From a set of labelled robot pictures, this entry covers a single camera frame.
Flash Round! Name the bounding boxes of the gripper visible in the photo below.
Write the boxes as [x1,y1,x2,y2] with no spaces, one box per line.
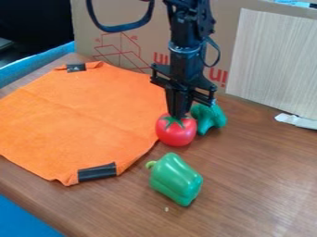
[148,49,220,120]

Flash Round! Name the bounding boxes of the red toy tomato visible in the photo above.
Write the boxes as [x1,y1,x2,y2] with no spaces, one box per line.
[154,112,198,147]

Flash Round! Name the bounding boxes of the orange cloth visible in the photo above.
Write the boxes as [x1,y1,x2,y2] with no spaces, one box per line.
[0,60,171,187]

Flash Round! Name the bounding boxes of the green toy broccoli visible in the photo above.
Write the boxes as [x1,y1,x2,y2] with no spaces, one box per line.
[189,103,230,137]

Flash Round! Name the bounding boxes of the green toy pepper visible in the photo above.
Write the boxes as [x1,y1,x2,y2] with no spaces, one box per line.
[145,152,205,207]

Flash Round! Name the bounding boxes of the cardboard box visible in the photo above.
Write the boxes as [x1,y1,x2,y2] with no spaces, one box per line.
[69,0,317,94]

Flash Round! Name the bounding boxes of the light wooden board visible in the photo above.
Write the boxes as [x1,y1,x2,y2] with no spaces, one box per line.
[225,7,317,121]

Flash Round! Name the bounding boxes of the black cable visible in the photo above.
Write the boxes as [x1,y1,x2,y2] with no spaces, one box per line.
[85,0,157,34]

